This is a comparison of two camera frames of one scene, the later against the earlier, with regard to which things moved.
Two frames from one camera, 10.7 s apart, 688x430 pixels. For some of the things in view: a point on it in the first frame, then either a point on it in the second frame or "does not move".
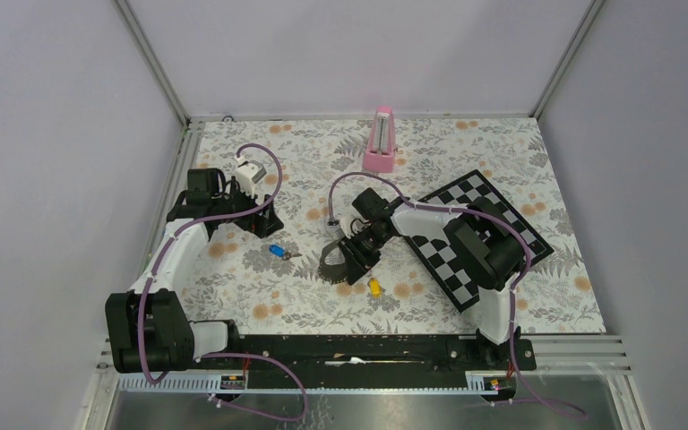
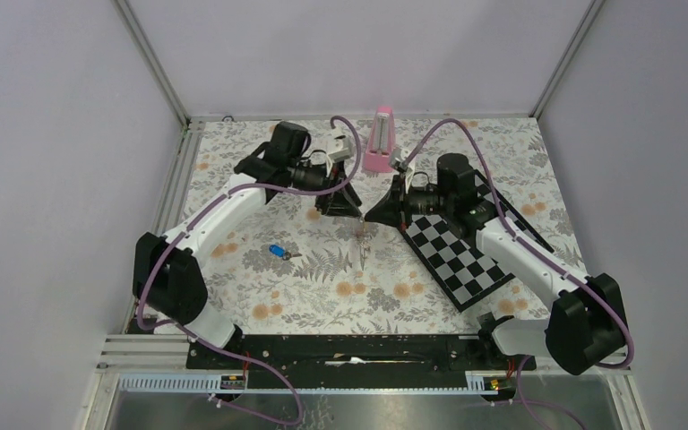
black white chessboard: x=438 y=254 does not move
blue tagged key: x=281 y=253 does not move
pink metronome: x=380 y=154 does not move
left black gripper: x=261 y=224 → x=342 y=202
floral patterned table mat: x=249 y=283 does not move
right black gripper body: x=364 y=247 → x=426 y=200
